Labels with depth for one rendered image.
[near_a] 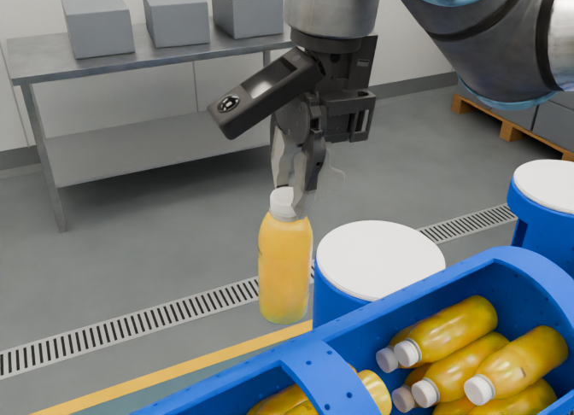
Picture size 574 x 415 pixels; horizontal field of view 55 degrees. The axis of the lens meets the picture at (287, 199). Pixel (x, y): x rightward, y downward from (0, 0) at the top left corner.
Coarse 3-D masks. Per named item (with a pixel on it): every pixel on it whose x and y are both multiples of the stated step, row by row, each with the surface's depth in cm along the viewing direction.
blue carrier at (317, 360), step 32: (480, 256) 92; (512, 256) 89; (416, 288) 85; (448, 288) 102; (480, 288) 102; (512, 288) 95; (544, 288) 82; (352, 320) 78; (384, 320) 96; (416, 320) 101; (512, 320) 97; (544, 320) 91; (288, 352) 73; (320, 352) 72; (352, 352) 94; (192, 384) 73; (224, 384) 68; (256, 384) 85; (288, 384) 88; (320, 384) 67; (352, 384) 67
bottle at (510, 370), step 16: (528, 336) 88; (544, 336) 88; (560, 336) 88; (496, 352) 86; (512, 352) 85; (528, 352) 85; (544, 352) 86; (560, 352) 87; (480, 368) 84; (496, 368) 83; (512, 368) 82; (528, 368) 83; (544, 368) 85; (496, 384) 82; (512, 384) 82; (528, 384) 84
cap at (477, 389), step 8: (464, 384) 84; (472, 384) 82; (480, 384) 81; (488, 384) 82; (472, 392) 82; (480, 392) 81; (488, 392) 81; (472, 400) 83; (480, 400) 81; (488, 400) 82
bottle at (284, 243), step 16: (272, 224) 64; (288, 224) 64; (304, 224) 65; (272, 240) 65; (288, 240) 64; (304, 240) 65; (272, 256) 66; (288, 256) 65; (304, 256) 66; (272, 272) 67; (288, 272) 67; (304, 272) 68; (272, 288) 69; (288, 288) 68; (304, 288) 70; (272, 304) 70; (288, 304) 70; (304, 304) 72; (272, 320) 72; (288, 320) 72
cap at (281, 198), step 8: (272, 192) 64; (280, 192) 65; (288, 192) 65; (272, 200) 63; (280, 200) 63; (288, 200) 63; (272, 208) 64; (280, 208) 63; (288, 208) 63; (288, 216) 64
